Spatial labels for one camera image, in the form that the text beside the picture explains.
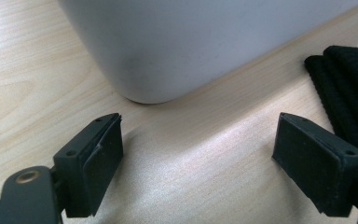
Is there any black ribbed cloth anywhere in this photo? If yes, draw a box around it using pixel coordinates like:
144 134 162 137
303 45 358 171

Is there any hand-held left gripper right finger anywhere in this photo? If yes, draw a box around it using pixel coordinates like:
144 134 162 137
271 112 358 217

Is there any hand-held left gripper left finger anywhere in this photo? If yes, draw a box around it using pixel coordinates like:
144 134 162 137
52 112 125 218

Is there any white compartment storage box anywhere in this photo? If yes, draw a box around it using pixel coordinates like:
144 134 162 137
56 0 358 105

